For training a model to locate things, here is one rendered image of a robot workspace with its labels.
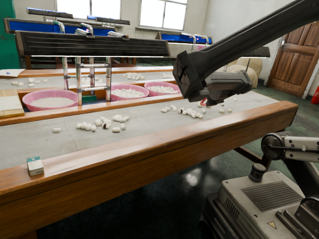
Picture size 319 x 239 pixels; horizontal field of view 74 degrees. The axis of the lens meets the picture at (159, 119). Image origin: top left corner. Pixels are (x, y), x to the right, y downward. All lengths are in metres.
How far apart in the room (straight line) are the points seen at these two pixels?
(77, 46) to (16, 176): 0.47
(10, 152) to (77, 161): 0.24
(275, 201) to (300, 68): 4.70
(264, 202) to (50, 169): 0.94
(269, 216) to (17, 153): 1.04
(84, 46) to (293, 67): 5.26
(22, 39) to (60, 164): 0.42
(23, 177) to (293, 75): 5.55
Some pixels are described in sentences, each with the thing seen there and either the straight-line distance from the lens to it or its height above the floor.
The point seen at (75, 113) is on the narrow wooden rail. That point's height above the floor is 0.75.
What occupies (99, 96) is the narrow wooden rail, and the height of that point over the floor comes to 0.69.
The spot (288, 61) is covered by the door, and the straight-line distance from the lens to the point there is 5.83.
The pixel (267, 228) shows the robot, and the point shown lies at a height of 0.47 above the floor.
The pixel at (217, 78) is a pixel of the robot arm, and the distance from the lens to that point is 0.67.
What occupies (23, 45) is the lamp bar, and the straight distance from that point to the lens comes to 0.84.
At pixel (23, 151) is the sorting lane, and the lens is 0.86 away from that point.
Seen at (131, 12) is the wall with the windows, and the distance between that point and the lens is 6.43.
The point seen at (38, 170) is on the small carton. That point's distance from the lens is 0.70.
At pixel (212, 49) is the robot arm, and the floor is 1.15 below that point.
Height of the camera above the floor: 1.20
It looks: 25 degrees down
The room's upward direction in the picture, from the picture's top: 8 degrees clockwise
